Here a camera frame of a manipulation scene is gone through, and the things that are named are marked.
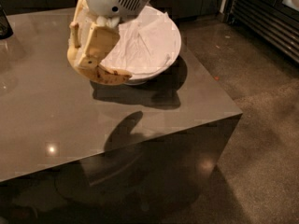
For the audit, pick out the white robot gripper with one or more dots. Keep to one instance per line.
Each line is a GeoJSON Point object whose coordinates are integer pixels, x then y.
{"type": "Point", "coordinates": [101, 40]}

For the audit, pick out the white ceramic bowl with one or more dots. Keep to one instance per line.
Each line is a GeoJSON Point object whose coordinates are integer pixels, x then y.
{"type": "Point", "coordinates": [165, 66]}

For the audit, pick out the yellow spotted banana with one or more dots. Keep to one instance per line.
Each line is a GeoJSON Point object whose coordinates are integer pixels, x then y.
{"type": "Point", "coordinates": [98, 74]}

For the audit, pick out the white crumpled paper liner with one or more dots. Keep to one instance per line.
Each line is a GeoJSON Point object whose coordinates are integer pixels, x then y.
{"type": "Point", "coordinates": [146, 44]}

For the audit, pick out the dark object at table edge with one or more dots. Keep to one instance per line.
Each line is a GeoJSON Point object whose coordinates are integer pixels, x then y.
{"type": "Point", "coordinates": [5, 28]}

